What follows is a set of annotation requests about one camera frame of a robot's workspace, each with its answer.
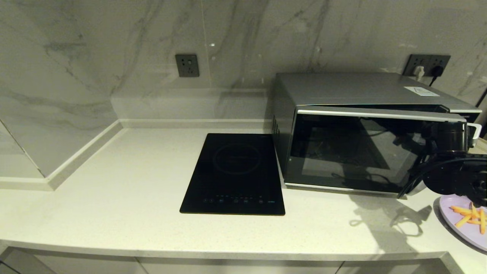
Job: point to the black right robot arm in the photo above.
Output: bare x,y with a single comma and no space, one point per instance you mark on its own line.
452,179

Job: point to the black induction cooktop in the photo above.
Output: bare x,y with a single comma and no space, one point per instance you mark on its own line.
232,175

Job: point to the grey single wall socket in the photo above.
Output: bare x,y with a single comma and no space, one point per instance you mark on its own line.
187,66

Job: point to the white plug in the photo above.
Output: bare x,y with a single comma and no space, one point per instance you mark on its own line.
419,72

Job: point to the silver microwave oven body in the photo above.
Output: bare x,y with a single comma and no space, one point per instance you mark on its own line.
342,89

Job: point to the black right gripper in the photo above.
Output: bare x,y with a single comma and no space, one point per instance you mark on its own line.
449,137

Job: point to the dark glass microwave door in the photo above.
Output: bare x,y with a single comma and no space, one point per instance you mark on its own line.
342,152

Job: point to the beige corner cabinet panel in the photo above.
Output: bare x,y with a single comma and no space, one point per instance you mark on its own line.
23,264

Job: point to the grey double wall socket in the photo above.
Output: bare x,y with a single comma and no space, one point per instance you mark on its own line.
428,60

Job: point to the black plug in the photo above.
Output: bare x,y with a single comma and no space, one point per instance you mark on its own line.
437,70

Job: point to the purple plate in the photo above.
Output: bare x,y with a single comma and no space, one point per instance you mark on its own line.
473,234

